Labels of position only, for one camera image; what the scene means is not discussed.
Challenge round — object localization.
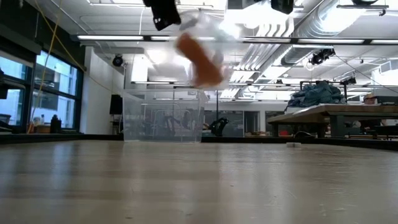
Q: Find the person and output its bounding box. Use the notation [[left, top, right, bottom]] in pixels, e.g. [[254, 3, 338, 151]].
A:
[[362, 93, 379, 105]]

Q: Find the clear plastic container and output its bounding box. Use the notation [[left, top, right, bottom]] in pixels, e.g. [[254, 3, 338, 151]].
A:
[[122, 88, 209, 144]]

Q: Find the orange elastic bandage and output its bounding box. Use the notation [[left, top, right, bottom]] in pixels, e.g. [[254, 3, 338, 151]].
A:
[[175, 32, 224, 88]]

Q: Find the clear plastic bag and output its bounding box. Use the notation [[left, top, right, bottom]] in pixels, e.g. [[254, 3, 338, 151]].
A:
[[172, 9, 239, 91]]

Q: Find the black loudspeaker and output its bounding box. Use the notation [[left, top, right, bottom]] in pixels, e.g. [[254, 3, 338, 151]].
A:
[[109, 94, 123, 116]]

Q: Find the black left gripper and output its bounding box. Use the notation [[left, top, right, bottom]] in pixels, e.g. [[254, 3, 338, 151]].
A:
[[142, 0, 182, 32]]

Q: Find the black bottle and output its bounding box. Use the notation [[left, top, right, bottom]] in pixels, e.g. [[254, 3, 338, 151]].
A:
[[49, 114, 62, 134]]

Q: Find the yellow hanging cord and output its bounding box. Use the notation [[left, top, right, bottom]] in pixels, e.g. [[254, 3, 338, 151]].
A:
[[27, 0, 86, 134]]

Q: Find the dark-framed glass window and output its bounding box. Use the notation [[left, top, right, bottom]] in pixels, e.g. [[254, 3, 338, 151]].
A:
[[0, 49, 84, 135]]

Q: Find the silver ventilation duct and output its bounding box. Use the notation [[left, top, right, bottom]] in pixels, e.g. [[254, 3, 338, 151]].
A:
[[292, 0, 398, 40]]

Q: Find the black monitor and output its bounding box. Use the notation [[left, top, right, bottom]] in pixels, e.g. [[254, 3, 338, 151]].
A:
[[376, 95, 398, 105]]

